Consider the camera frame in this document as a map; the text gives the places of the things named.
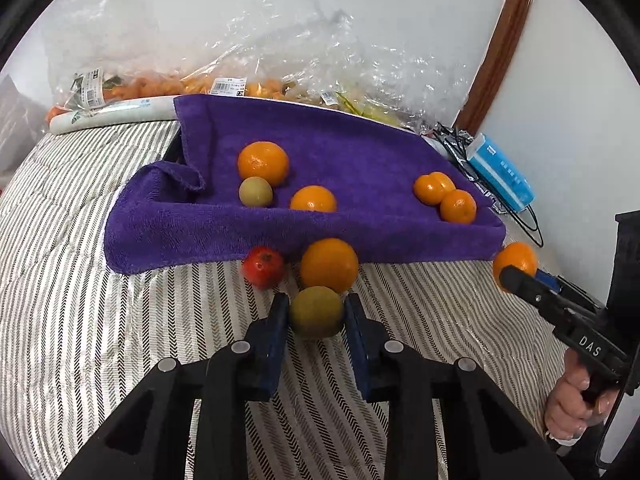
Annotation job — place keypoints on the red tomato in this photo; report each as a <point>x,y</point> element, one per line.
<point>263,267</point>

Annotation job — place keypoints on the blue tissue box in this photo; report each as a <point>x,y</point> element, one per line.
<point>499,172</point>

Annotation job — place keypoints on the orange mandarin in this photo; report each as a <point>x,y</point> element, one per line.
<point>314,198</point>
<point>517,254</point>
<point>266,160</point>
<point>331,263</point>
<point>459,207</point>
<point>431,188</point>

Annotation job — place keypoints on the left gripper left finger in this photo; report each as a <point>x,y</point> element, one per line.
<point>248,370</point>

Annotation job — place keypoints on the brown wooden door frame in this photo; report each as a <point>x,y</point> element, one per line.
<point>489,78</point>

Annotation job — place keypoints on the clear bag of yellow fruit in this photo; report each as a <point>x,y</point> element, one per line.
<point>295,51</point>

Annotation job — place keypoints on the person right hand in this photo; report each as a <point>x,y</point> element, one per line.
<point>567,415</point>

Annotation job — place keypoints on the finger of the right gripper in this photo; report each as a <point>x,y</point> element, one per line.
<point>569,290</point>
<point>537,294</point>

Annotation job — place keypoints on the green-brown kiwi fruit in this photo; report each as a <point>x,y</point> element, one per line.
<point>255,192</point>
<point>316,312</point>

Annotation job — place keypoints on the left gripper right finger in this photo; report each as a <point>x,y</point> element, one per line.
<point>386,370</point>

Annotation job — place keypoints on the purple towel on tray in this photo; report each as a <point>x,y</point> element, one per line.
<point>185,208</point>

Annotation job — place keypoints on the striped quilted mattress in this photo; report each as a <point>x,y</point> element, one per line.
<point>77,337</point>

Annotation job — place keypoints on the clear bag of mandarins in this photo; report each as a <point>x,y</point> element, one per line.
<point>104,52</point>

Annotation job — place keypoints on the white rolled paper tube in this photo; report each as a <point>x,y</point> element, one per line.
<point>126,112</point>

